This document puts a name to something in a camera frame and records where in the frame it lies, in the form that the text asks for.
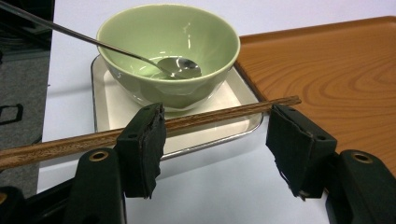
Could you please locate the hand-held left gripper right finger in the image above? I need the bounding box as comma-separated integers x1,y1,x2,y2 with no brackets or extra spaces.
265,104,396,224

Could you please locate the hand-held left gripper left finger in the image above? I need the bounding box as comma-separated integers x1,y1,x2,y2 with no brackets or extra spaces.
64,102,167,224

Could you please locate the small metal tray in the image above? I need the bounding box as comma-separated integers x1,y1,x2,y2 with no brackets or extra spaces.
90,55,265,181

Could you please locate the brown wooden tray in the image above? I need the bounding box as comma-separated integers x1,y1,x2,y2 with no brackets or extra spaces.
233,16,396,177

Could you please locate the brown wooden chopstick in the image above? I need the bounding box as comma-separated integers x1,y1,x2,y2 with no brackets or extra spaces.
0,95,302,162
0,98,303,172

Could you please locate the green ceramic bowl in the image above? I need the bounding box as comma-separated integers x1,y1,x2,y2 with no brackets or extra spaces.
96,3,242,110

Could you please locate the white table mat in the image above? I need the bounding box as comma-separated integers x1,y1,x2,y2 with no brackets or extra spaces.
36,0,396,224

